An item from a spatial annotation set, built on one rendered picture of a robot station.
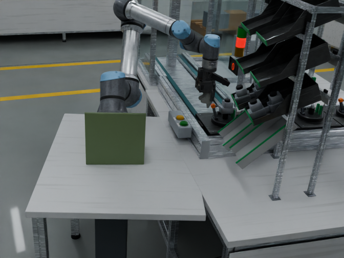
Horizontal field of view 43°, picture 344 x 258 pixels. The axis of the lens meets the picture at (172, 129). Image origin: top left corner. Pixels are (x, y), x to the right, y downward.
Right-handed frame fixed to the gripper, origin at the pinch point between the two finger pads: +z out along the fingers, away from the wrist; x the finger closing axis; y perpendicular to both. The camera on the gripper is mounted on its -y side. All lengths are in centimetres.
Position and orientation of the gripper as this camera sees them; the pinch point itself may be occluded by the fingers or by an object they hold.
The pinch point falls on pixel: (209, 105)
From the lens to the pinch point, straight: 218.3
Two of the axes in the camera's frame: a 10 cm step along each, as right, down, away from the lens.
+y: -9.6, 0.6, -2.6
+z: -0.6, 8.9, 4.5
